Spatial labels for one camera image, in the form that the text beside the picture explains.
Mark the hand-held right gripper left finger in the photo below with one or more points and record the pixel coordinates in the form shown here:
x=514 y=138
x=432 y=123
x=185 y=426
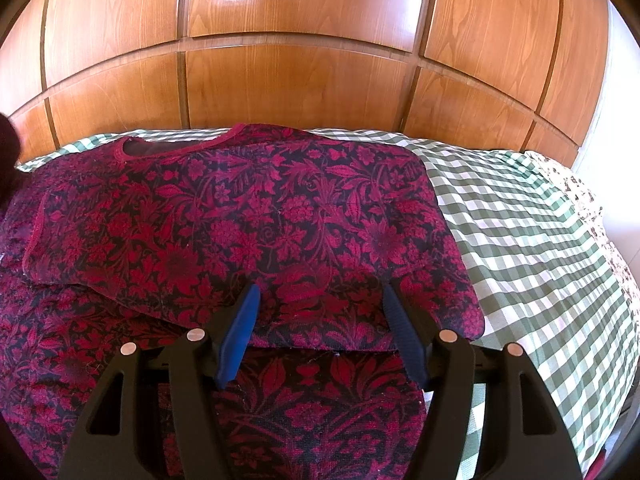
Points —
x=235 y=340

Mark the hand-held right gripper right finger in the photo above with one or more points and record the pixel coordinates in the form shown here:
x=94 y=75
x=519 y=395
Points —
x=407 y=340

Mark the red floral knit garment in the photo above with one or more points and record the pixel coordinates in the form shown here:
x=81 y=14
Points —
x=240 y=230

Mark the green checked bed sheet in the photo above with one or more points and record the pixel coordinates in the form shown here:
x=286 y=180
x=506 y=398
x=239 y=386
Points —
x=525 y=260

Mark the white floral cloth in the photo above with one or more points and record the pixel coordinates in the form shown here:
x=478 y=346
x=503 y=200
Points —
x=595 y=220

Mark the wooden panelled headboard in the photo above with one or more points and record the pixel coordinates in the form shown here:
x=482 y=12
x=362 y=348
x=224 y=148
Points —
x=300 y=75

